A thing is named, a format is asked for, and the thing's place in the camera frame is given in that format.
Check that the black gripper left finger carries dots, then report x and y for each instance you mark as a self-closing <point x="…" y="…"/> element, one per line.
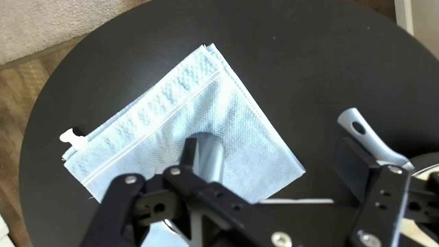
<point x="214" y="193"/>

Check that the round black table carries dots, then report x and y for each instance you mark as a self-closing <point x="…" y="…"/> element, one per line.
<point x="297" y="68"/>

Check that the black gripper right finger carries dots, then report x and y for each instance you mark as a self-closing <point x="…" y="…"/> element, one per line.
<point x="382" y="200"/>

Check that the light blue folded towel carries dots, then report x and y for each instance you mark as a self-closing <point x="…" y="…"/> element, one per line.
<point x="183" y="104"/>

